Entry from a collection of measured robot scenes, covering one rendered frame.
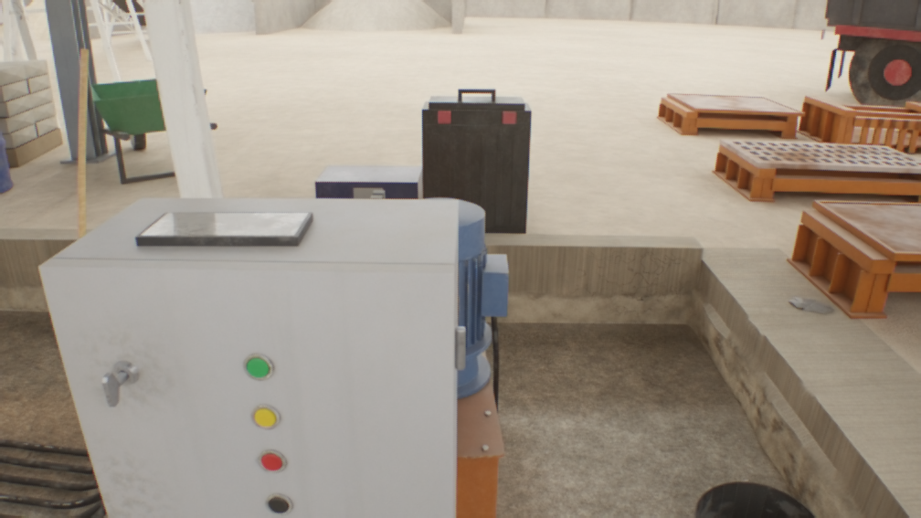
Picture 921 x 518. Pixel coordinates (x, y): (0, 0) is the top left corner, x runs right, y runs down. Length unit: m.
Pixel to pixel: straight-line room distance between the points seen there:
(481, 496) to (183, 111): 0.98
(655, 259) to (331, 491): 2.58
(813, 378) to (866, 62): 6.56
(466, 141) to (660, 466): 1.67
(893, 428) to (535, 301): 1.64
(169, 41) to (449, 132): 2.02
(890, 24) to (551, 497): 7.28
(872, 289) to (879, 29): 5.91
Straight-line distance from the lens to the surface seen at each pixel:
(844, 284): 3.09
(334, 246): 0.66
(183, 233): 0.71
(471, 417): 1.49
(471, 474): 1.43
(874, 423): 2.27
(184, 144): 1.30
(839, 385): 2.43
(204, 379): 0.70
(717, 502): 1.99
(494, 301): 1.49
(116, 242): 0.74
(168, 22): 1.27
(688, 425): 2.63
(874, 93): 8.70
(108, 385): 0.70
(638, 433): 2.54
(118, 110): 4.63
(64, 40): 5.46
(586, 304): 3.20
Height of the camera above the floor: 1.49
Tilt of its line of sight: 22 degrees down
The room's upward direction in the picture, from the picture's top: 1 degrees clockwise
